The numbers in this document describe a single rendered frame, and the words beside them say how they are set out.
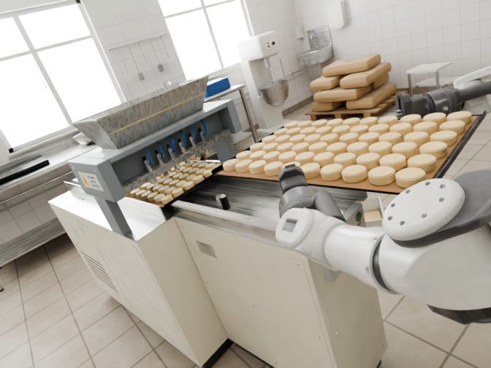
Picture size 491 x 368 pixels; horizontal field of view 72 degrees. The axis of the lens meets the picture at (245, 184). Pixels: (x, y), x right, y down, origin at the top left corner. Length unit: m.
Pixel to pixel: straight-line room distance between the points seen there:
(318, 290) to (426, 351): 0.83
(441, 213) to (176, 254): 1.30
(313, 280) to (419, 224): 0.74
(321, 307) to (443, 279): 0.79
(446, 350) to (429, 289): 1.45
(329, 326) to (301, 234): 0.73
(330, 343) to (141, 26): 4.30
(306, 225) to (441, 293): 0.20
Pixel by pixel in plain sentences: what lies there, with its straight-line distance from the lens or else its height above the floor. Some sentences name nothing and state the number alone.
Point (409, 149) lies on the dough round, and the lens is 0.80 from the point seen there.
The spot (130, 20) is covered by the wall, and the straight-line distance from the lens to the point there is 4.80.
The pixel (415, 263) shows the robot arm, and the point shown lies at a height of 1.20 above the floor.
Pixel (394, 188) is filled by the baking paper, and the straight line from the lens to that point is 0.69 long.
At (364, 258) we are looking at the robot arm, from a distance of 0.40.
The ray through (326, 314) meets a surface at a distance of 1.16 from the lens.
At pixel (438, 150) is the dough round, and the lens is 0.79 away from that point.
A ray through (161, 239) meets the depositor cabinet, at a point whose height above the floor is 0.78.
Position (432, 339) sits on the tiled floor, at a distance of 1.85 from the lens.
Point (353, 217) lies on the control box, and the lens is 1.12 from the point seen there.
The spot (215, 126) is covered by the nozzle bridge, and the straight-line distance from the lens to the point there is 1.70.
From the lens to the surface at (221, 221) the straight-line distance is 1.21.
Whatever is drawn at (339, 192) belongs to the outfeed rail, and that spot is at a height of 0.86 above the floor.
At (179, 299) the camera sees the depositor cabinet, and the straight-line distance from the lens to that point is 1.61.
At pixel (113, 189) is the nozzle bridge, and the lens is 1.34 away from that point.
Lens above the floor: 1.43
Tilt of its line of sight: 23 degrees down
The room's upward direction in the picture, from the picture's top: 18 degrees counter-clockwise
